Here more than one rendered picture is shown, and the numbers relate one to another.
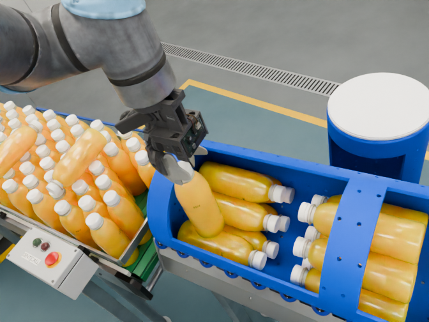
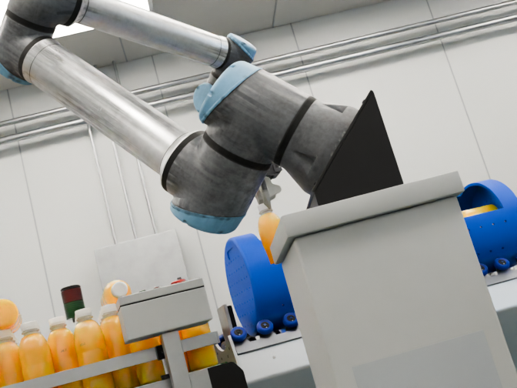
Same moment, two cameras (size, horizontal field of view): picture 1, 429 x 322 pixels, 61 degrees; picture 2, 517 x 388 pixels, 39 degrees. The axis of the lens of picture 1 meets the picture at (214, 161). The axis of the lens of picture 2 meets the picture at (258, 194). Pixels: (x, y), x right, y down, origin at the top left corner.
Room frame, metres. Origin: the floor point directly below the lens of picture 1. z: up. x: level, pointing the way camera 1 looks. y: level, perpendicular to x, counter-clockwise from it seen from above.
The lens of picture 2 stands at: (-0.44, 1.91, 0.88)
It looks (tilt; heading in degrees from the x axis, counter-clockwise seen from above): 12 degrees up; 297
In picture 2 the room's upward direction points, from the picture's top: 16 degrees counter-clockwise
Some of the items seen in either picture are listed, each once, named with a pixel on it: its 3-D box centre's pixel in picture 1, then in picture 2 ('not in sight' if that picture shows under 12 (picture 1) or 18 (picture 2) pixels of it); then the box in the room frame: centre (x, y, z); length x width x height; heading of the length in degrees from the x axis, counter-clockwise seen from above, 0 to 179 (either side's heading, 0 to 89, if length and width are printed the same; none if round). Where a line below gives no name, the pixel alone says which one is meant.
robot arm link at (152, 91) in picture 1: (145, 78); not in sight; (0.49, 0.05, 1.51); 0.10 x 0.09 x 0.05; 135
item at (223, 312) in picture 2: not in sight; (229, 327); (0.66, 0.15, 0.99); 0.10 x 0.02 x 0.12; 135
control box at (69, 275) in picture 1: (52, 261); (163, 310); (0.61, 0.50, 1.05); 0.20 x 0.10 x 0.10; 45
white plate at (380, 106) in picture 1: (378, 104); not in sight; (0.69, -0.49, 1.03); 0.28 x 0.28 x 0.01
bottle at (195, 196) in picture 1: (198, 201); (275, 242); (0.50, 0.07, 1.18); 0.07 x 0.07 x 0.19
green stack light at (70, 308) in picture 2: not in sight; (75, 309); (1.19, 0.16, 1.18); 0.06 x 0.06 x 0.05
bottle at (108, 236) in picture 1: (113, 239); (195, 329); (0.64, 0.35, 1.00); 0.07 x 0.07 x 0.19
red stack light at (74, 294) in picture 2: not in sight; (71, 296); (1.19, 0.16, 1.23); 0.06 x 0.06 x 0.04
